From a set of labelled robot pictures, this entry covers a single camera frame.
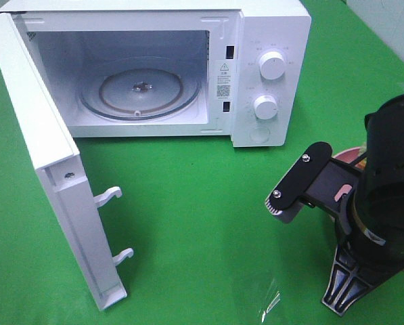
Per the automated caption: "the lower white microwave knob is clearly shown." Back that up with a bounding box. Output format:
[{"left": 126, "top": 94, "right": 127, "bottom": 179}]
[{"left": 253, "top": 95, "right": 278, "bottom": 120}]

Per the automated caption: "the round door release button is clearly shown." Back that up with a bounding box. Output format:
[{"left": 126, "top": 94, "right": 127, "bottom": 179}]
[{"left": 250, "top": 127, "right": 270, "bottom": 144}]

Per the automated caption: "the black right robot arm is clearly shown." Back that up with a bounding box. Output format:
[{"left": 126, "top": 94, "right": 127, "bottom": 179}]
[{"left": 297, "top": 95, "right": 404, "bottom": 315}]

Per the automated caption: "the white microwave door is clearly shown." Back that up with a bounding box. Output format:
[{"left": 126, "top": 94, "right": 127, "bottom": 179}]
[{"left": 0, "top": 13, "right": 133, "bottom": 310}]

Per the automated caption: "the white microwave knob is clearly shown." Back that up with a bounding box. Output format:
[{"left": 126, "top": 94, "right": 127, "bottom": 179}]
[
  {"left": 253, "top": 95, "right": 278, "bottom": 120},
  {"left": 259, "top": 50, "right": 286, "bottom": 80}
]

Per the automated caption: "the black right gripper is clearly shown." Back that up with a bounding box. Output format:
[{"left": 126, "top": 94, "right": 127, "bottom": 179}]
[{"left": 305, "top": 159, "right": 404, "bottom": 316}]

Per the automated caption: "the pink round plate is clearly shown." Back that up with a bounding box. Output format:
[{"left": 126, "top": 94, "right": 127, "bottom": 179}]
[{"left": 332, "top": 146, "right": 404, "bottom": 276}]

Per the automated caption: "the upper white microwave knob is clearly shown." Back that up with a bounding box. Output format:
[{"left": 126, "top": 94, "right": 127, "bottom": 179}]
[{"left": 259, "top": 50, "right": 286, "bottom": 80}]

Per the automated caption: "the white microwave oven body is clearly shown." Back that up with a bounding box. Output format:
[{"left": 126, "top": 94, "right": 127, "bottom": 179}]
[{"left": 0, "top": 1, "right": 311, "bottom": 147}]

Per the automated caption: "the clear plastic film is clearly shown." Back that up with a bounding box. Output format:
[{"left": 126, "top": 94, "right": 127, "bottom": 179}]
[{"left": 231, "top": 269, "right": 286, "bottom": 324}]

